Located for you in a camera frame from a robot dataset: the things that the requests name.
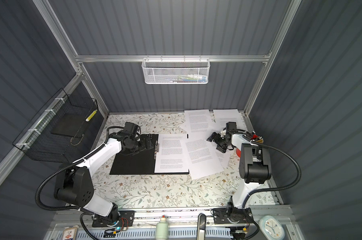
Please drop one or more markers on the white plastic bottle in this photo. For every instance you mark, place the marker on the white plastic bottle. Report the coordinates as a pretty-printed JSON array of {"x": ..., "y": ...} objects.
[{"x": 162, "y": 229}]

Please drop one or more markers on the small card box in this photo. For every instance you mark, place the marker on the small card box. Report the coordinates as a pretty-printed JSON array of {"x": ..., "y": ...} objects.
[{"x": 69, "y": 233}]

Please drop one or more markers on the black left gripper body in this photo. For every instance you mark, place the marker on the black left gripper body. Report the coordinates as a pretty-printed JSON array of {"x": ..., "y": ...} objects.
[{"x": 139, "y": 146}]

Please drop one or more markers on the white wire wall basket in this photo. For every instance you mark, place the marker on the white wire wall basket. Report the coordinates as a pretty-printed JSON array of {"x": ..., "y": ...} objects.
[{"x": 184, "y": 72}]

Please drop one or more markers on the red pen cup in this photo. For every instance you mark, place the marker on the red pen cup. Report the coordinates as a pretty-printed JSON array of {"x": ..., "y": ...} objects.
[{"x": 245, "y": 138}]

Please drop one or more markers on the printed paper sheet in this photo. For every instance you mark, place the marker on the printed paper sheet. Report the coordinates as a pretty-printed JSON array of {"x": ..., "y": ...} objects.
[
  {"x": 199, "y": 124},
  {"x": 170, "y": 158},
  {"x": 201, "y": 158},
  {"x": 224, "y": 116}
]

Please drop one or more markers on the silver handle at front rail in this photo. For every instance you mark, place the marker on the silver handle at front rail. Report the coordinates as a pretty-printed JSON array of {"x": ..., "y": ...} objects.
[{"x": 201, "y": 229}]

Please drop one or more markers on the white analog clock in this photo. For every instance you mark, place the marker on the white analog clock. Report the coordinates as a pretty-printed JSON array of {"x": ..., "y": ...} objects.
[{"x": 271, "y": 228}]

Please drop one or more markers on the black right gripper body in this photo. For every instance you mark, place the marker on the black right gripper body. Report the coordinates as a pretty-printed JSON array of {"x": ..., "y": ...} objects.
[{"x": 221, "y": 142}]

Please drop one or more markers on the yellow marker in black basket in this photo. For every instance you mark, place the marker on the yellow marker in black basket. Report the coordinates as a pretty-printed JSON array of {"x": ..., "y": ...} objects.
[{"x": 88, "y": 119}]

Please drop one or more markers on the red folder with black inside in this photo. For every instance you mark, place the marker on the red folder with black inside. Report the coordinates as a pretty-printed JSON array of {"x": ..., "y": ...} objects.
[{"x": 140, "y": 163}]

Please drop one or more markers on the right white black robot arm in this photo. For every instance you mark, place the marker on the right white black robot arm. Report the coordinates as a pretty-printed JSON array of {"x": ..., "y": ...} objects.
[{"x": 255, "y": 162}]

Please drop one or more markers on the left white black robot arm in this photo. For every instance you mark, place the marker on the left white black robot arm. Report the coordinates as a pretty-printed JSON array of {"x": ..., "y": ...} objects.
[{"x": 74, "y": 185}]

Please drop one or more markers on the black wire side basket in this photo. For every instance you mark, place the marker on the black wire side basket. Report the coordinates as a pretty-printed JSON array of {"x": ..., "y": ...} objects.
[{"x": 61, "y": 134}]

